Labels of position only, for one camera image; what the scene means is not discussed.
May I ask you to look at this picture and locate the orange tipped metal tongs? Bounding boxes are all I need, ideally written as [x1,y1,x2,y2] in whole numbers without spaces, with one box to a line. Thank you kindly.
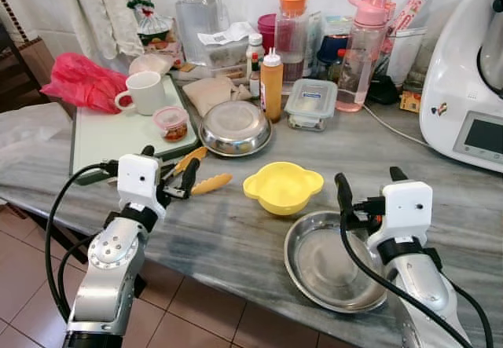
[167,147,234,200]

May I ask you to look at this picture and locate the small pink lidded jar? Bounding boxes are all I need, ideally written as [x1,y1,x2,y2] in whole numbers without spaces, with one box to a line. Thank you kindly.
[152,106,190,144]

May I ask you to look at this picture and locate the white green edged cutting board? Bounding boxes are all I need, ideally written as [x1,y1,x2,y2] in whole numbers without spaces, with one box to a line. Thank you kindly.
[70,73,202,178]

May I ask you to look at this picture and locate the white ceramic mug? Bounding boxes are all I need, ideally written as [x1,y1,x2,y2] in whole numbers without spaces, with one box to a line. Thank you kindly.
[115,71,168,117]

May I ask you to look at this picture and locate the yellow plastic bowl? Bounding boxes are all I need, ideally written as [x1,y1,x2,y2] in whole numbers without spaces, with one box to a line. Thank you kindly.
[242,162,325,216]

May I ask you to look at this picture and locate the steel bowl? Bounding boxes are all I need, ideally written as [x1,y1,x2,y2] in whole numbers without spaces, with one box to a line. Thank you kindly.
[199,100,274,158]

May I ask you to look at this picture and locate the round steel plate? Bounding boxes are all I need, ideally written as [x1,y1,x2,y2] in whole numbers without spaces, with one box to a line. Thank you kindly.
[284,211,388,314]

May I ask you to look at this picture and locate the small black object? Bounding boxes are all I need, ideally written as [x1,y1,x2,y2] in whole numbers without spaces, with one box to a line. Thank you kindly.
[369,76,402,106]

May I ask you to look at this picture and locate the beige round lid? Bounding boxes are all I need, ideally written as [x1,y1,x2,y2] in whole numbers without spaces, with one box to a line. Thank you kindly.
[129,53,174,78]

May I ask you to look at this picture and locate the grey lidded glass food container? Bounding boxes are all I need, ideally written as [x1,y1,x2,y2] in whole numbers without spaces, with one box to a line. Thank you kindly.
[284,79,339,133]

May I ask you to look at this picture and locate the red plastic bag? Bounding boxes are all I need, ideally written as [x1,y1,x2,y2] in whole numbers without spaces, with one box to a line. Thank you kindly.
[41,52,130,115]

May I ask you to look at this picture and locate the white kitchen cooking appliance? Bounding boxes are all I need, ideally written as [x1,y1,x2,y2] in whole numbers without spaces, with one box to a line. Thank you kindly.
[419,0,503,174]

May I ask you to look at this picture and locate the white plastic bag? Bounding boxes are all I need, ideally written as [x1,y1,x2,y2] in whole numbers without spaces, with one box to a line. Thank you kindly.
[0,102,74,173]

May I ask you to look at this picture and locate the orange sauce squeeze bottle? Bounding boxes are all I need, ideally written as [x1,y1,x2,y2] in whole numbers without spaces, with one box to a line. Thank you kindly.
[260,48,285,124]

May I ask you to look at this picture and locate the pink lidded water bottle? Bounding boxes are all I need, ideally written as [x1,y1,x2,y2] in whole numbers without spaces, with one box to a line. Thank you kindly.
[336,0,396,114]

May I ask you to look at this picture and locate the green ribboned snack bag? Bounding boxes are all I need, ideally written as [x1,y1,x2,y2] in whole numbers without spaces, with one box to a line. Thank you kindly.
[127,0,184,68]

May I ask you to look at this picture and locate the clear box with paper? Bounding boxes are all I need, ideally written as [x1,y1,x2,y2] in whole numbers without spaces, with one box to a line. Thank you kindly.
[196,22,257,71]

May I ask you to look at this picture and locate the small white capped bottle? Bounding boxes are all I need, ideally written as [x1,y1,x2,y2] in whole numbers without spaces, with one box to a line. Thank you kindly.
[246,34,265,99]

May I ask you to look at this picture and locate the clear water jug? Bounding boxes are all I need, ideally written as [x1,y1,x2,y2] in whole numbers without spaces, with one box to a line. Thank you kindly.
[174,0,224,68]

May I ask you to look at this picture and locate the red and white packet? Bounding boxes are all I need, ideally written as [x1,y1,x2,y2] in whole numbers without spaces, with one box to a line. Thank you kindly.
[381,0,432,87]

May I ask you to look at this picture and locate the beige hanging towel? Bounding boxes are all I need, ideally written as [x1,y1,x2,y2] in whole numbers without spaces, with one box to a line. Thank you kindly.
[67,0,147,59]

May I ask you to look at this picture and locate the dark wooden chair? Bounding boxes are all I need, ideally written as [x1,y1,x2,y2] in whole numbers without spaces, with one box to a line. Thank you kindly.
[0,0,57,114]

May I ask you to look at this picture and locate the orange lidded clear bottle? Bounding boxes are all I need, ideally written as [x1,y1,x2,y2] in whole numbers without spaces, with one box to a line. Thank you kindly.
[274,0,310,84]

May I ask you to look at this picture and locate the magenta plastic container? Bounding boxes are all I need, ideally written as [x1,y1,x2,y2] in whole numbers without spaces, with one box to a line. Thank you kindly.
[257,13,277,51]

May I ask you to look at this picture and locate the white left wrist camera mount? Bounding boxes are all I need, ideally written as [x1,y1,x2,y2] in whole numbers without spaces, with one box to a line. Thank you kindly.
[116,154,167,208]

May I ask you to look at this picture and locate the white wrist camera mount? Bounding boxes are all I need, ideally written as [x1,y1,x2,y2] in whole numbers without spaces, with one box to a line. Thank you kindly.
[380,180,435,244]
[116,154,167,208]

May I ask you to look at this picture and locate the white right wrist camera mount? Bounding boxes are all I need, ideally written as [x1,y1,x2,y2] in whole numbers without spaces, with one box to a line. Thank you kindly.
[380,180,435,244]

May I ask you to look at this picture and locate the white appliance power cable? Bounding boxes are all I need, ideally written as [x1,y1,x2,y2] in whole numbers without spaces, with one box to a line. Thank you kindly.
[362,103,430,148]

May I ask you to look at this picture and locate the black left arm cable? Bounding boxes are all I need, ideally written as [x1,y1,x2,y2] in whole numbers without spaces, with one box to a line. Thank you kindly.
[45,162,120,322]

